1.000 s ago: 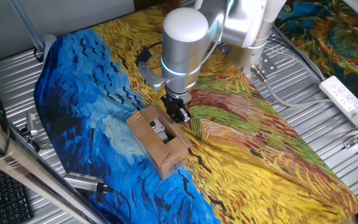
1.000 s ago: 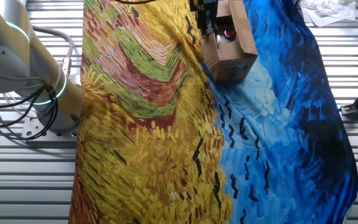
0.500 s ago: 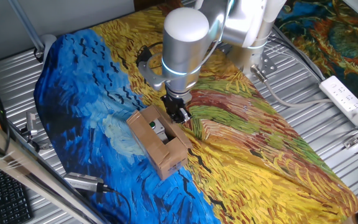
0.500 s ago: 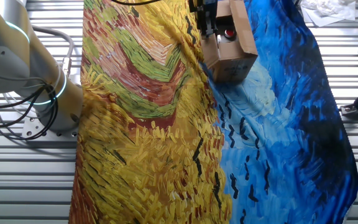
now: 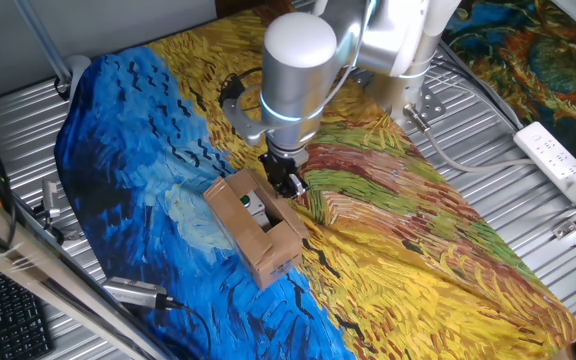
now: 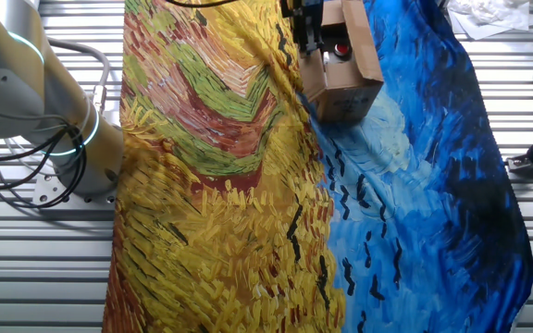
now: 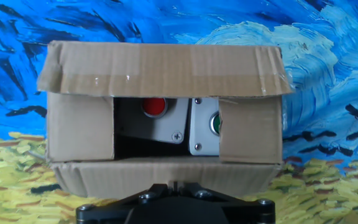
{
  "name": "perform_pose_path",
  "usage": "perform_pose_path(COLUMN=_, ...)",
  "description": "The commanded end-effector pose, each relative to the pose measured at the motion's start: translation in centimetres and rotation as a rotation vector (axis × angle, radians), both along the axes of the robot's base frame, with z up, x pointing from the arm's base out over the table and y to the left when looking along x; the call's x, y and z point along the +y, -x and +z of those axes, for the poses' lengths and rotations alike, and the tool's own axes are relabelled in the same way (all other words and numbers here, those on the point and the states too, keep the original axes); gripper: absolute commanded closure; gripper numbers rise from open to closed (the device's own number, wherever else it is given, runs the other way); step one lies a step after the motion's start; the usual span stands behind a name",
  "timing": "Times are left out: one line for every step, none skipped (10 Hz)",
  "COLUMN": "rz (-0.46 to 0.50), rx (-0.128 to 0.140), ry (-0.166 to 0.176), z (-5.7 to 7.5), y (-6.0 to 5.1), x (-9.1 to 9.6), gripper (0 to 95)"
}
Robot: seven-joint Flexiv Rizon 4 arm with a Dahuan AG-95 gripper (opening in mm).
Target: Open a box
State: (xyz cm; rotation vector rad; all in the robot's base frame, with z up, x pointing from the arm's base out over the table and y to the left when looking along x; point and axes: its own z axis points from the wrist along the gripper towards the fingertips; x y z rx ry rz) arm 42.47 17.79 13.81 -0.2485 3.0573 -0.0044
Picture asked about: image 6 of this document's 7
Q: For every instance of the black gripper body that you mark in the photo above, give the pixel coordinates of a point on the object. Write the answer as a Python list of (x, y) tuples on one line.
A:
[(300, 8)]

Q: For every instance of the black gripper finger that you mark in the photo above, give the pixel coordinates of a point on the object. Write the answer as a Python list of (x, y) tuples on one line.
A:
[(302, 36), (317, 32)]

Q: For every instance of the brown cardboard box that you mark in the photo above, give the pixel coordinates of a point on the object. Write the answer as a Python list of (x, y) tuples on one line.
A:
[(345, 88)]

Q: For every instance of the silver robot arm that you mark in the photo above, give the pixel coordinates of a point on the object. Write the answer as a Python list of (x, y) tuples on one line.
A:
[(21, 83)]

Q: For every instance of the blue yellow painted cloth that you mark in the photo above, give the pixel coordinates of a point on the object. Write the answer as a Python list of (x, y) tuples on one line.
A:
[(271, 208)]

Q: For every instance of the white crumpled paper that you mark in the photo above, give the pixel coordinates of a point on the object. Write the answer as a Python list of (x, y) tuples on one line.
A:
[(493, 16)]

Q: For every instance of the grey red button switch box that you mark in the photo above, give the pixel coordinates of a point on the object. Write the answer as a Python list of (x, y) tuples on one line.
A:
[(338, 54)]

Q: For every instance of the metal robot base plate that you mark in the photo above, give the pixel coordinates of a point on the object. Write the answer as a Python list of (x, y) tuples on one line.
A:
[(49, 189)]

